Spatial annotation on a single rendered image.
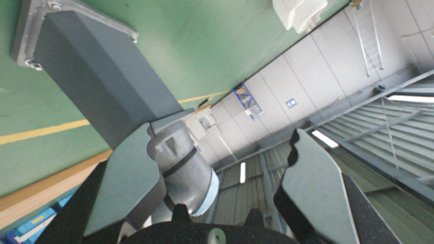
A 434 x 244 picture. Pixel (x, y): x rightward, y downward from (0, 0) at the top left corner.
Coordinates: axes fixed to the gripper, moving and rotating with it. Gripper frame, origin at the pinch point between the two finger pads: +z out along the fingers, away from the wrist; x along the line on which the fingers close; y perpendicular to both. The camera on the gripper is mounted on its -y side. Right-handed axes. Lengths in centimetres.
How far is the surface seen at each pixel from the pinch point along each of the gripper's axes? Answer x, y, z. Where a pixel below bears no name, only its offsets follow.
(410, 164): 441, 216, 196
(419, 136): 516, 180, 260
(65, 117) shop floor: -64, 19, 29
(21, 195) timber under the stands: -135, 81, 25
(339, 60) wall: 491, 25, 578
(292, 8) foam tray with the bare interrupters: 28, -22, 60
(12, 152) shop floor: -84, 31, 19
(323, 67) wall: 441, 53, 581
